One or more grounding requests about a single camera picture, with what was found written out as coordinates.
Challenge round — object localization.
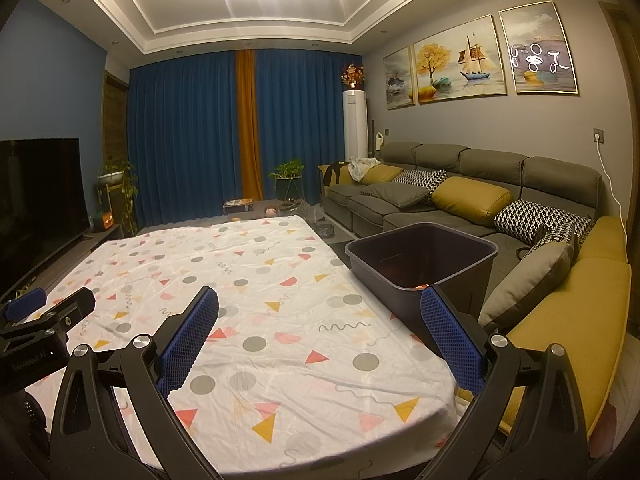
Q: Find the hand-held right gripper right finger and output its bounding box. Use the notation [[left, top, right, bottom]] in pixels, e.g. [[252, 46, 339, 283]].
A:
[[420, 284, 591, 480]]

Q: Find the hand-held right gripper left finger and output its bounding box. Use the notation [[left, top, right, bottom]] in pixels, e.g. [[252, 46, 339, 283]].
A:
[[50, 286, 223, 480]]

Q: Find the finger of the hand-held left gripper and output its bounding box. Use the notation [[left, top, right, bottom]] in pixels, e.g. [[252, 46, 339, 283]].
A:
[[0, 287, 48, 322], [0, 288, 96, 343]]

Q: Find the grey plastic bin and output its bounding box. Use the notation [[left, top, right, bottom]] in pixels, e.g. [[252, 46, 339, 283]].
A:
[[345, 222, 500, 333]]

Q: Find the grey television stand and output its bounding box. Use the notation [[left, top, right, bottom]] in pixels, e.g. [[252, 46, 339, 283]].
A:
[[10, 222, 123, 291]]

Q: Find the printed white tablecloth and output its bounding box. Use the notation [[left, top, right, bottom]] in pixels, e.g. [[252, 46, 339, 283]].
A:
[[0, 214, 458, 476]]

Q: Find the large grey pillow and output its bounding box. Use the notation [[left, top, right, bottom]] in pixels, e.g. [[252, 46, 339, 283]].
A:
[[478, 242, 576, 328]]

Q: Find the black flat television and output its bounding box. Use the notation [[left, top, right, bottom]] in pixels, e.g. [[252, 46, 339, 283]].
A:
[[0, 137, 93, 286]]

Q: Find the gold plant stand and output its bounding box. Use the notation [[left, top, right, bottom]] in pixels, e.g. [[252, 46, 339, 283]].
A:
[[102, 187, 131, 233]]

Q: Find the trailing potted plant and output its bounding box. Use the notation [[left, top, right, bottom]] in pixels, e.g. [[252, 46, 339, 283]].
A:
[[96, 157, 138, 233]]

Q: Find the large yellow pillow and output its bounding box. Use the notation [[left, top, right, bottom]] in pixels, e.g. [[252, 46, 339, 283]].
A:
[[431, 176, 513, 227]]

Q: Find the black white patterned pillow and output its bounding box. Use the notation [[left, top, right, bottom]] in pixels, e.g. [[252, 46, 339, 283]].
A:
[[530, 220, 593, 252], [494, 199, 581, 242], [393, 169, 449, 192]]

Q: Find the flat grey pillow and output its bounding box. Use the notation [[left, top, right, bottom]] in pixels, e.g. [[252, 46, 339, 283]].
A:
[[367, 182, 436, 209]]

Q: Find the small yellow pillow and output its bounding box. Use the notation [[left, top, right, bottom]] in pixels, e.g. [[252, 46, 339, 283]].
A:
[[361, 165, 403, 186]]

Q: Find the grey yellow sofa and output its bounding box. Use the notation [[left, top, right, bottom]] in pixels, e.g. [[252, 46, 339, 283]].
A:
[[320, 141, 633, 441]]

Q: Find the white cloth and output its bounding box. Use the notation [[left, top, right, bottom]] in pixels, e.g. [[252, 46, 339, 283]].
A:
[[348, 156, 382, 181]]

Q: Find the potted plant in green stand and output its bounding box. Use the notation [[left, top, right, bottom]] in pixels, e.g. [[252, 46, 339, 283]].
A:
[[267, 159, 306, 201]]

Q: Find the blue curtain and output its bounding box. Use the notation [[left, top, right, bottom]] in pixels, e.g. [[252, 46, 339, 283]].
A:
[[255, 49, 365, 206], [129, 50, 246, 228]]

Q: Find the orange curtain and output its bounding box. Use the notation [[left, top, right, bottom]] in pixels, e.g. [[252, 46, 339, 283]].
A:
[[235, 49, 264, 201]]

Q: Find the white standing air conditioner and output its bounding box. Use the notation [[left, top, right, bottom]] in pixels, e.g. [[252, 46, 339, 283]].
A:
[[341, 90, 367, 161]]

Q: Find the small framed painting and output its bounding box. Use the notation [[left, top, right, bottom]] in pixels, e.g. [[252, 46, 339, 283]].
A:
[[382, 46, 417, 111]]

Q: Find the framed sailboat tree painting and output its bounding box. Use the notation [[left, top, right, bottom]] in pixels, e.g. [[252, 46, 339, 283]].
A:
[[411, 12, 508, 106]]

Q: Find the red gold flower decoration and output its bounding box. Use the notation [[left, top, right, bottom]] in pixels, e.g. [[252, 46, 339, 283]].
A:
[[341, 62, 368, 92]]

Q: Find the framed grey sky painting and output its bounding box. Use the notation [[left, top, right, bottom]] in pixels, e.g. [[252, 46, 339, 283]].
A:
[[498, 0, 581, 96]]

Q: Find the white charging cable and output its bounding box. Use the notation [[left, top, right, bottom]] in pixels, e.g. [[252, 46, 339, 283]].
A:
[[595, 137, 628, 238]]

